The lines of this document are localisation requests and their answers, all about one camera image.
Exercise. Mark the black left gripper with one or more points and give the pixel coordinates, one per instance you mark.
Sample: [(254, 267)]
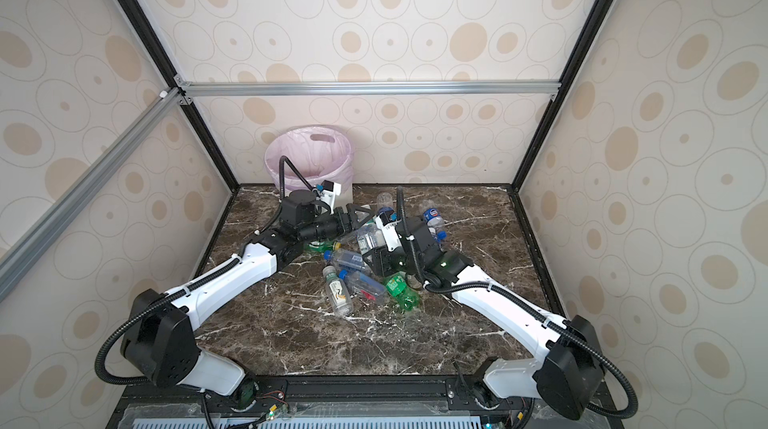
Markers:
[(351, 223)]

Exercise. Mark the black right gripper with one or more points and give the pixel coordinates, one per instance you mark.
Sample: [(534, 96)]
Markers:
[(378, 261)]

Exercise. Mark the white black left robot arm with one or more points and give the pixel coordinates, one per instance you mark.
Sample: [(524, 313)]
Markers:
[(157, 345)]

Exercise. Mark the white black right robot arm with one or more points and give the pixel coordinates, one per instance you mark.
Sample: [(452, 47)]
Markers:
[(567, 368)]

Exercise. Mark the white ribbed waste bin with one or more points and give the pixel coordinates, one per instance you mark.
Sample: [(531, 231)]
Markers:
[(346, 195)]

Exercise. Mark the green bottle near bin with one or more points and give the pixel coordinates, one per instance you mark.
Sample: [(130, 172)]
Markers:
[(320, 247)]

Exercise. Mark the pink bin liner bag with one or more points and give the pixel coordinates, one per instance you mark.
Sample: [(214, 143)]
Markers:
[(318, 152)]

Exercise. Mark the green bottle yellow cap front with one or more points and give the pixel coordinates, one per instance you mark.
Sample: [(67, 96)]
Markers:
[(404, 296)]

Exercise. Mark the clear bottle pink label blue cap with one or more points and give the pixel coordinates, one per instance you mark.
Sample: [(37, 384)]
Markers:
[(364, 286)]

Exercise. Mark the clear bottle barcode blue cap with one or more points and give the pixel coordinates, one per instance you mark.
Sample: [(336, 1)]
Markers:
[(343, 259)]

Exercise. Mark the crane label white cap bottle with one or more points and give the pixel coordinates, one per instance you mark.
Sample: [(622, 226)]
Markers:
[(337, 293)]

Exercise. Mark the small Pepsi label bottle back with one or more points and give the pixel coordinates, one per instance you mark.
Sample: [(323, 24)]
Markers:
[(434, 220)]

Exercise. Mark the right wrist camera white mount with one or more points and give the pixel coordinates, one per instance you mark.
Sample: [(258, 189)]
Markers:
[(387, 226)]

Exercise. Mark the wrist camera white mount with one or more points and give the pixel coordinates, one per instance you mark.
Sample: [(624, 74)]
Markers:
[(329, 192), (387, 226)]

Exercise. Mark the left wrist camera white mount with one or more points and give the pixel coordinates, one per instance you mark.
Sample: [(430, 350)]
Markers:
[(329, 192)]

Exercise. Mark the aluminium rail back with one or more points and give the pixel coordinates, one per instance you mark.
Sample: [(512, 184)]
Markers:
[(378, 88)]

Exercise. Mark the aluminium rail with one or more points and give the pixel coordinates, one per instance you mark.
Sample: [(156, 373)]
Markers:
[(378, 88), (23, 256)]

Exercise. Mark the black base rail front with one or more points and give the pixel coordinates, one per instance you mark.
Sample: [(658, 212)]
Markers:
[(441, 401)]

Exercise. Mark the aluminium rail left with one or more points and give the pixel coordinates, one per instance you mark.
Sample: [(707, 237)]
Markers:
[(23, 256)]

